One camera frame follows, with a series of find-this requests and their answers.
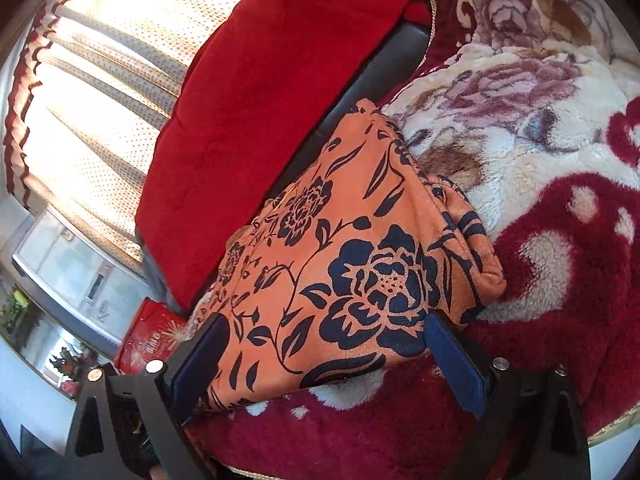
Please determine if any orange navy floral garment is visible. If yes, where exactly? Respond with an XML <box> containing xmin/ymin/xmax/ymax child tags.
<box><xmin>188</xmin><ymin>100</ymin><xmax>506</xmax><ymax>412</ymax></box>

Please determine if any red printed gift box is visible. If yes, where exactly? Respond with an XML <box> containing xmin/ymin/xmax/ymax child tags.
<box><xmin>114</xmin><ymin>298</ymin><xmax>188</xmax><ymax>374</ymax></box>

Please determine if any white refrigerator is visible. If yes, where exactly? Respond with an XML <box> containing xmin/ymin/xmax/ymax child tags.
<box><xmin>12</xmin><ymin>207</ymin><xmax>151</xmax><ymax>358</ymax></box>

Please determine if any cream dotted curtain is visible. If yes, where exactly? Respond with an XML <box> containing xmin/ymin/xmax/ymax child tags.
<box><xmin>2</xmin><ymin>0</ymin><xmax>240</xmax><ymax>270</ymax></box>

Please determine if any floral plush maroon cream blanket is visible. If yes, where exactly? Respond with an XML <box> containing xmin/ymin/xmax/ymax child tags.
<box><xmin>191</xmin><ymin>0</ymin><xmax>639</xmax><ymax>479</ymax></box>

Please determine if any dark brown leather sofa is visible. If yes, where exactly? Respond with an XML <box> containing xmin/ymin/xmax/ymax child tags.
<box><xmin>134</xmin><ymin>0</ymin><xmax>436</xmax><ymax>316</ymax></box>

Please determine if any red fleece blanket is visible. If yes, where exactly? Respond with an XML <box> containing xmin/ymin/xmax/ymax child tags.
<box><xmin>134</xmin><ymin>0</ymin><xmax>433</xmax><ymax>311</ymax></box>

